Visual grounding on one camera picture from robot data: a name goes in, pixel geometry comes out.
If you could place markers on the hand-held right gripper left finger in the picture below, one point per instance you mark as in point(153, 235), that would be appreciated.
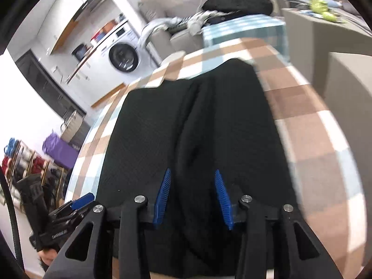
point(162, 197)

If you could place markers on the black cooking pot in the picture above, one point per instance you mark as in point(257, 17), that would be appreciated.
point(79, 52)

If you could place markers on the white blanket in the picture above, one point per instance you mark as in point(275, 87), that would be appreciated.
point(157, 29)

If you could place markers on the green plush toy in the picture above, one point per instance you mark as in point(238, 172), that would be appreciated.
point(319, 5)

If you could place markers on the white washing machine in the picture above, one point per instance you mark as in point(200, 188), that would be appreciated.
point(123, 55)

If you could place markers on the beige side table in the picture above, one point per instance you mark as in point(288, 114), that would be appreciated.
point(308, 40)

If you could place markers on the plaid tablecloth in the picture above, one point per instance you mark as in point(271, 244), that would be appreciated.
point(305, 139)

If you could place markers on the wooden shoe rack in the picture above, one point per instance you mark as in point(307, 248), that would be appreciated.
point(26, 162)

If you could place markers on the black knit sweater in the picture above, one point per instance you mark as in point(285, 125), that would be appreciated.
point(203, 122)

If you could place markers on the woven laundry basket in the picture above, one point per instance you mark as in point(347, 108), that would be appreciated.
point(74, 128)

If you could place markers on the brown pot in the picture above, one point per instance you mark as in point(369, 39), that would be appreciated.
point(108, 26)

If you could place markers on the white garment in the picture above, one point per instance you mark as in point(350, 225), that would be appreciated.
point(200, 20)

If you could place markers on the blue pot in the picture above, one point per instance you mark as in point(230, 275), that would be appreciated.
point(101, 35)

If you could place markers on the person's left hand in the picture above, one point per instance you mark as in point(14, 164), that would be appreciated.
point(46, 255)

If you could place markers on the white base cabinet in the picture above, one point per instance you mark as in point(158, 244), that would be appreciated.
point(87, 72)

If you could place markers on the dark door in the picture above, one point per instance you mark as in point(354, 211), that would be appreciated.
point(43, 84)

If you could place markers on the black jacket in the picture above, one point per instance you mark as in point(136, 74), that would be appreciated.
point(238, 0)

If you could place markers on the red box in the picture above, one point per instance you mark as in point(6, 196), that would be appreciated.
point(95, 37)

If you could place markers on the beige sofa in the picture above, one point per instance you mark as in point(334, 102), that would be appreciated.
point(186, 39)

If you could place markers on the purple bag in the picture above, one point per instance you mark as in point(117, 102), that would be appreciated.
point(58, 149)

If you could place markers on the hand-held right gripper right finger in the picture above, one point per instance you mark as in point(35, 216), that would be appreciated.
point(223, 200)

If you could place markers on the white round stool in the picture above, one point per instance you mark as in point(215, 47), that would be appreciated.
point(173, 57)

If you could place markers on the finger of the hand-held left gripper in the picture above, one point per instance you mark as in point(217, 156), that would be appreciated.
point(82, 201)

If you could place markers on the white wall cabinet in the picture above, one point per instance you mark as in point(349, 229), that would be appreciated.
point(72, 14)

